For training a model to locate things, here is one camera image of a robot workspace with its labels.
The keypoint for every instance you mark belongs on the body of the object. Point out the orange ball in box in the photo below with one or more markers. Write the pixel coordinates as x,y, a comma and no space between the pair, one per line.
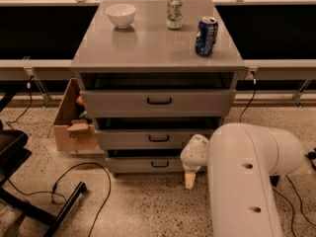
79,101

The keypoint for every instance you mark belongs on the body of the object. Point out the grey top drawer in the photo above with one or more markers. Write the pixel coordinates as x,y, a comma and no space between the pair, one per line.
157,103

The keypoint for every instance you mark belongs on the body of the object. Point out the blue soda can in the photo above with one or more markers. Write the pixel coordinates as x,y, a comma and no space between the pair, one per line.
207,29

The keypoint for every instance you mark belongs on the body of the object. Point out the white green soda can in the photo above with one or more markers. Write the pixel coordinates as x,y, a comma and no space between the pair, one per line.
174,14

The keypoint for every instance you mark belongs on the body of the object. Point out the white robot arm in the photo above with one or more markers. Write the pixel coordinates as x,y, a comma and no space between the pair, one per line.
240,159

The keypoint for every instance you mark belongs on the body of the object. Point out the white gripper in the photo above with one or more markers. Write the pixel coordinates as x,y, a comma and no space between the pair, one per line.
192,156

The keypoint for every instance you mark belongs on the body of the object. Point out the grey bottom drawer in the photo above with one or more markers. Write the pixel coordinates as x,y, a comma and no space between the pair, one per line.
136,165

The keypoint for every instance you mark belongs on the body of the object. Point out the grey middle drawer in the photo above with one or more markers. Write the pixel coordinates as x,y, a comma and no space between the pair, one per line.
148,138

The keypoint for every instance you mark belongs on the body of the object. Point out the black power adapter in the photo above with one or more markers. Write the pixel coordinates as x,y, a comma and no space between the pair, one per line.
274,180

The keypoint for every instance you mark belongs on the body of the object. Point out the white bowl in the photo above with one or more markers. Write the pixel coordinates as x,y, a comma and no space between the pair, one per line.
121,15

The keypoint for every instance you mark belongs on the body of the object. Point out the grey drawer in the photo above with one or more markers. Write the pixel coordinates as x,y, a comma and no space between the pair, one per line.
136,165
157,103
148,138

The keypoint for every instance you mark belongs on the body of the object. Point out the black chair base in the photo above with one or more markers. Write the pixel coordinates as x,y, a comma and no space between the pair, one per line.
48,177

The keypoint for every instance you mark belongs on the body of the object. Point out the grey drawer cabinet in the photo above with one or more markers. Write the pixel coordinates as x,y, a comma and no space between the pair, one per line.
149,56

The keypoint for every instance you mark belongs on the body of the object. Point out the cardboard box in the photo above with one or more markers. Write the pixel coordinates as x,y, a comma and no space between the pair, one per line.
71,132

